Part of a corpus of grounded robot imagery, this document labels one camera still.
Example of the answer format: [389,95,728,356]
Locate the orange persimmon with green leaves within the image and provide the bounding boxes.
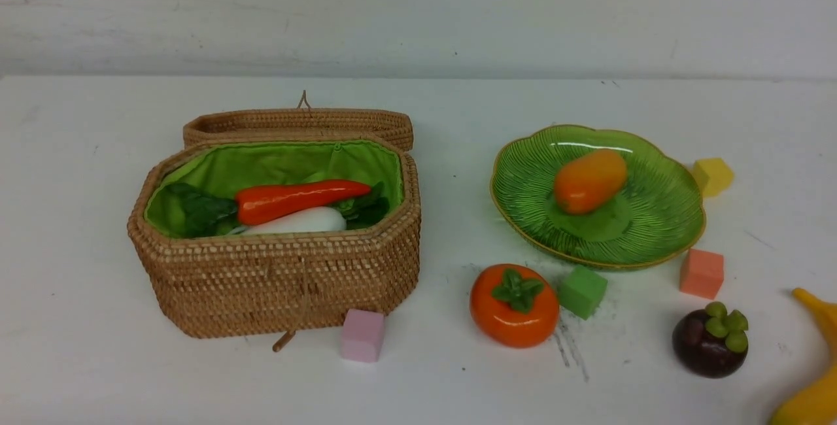
[470,263,561,349]

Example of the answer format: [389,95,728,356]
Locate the red orange chili pepper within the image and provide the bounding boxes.
[234,180,373,226]

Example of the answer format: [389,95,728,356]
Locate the orange mango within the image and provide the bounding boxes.
[553,148,628,214]

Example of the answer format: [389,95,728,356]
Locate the white radish with green leaves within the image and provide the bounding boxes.
[162,182,390,239]

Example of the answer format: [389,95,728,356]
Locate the dark purple mangosteen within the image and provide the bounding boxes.
[672,301,749,379]

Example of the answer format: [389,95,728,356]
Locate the yellow banana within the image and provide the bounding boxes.
[768,287,837,425]

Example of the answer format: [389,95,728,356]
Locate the pink foam cube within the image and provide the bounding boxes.
[340,309,386,363]

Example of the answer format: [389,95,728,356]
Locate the green foam cube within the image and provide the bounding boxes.
[557,266,609,320]

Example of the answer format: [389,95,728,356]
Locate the woven wicker basket green lining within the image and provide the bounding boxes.
[128,97,421,339]

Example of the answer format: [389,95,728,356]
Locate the green glass plate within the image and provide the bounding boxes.
[490,124,706,272]

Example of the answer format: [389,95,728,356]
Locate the yellow foam cube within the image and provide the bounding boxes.
[691,158,735,198]

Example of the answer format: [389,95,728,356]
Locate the orange foam cube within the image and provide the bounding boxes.
[679,248,725,300]

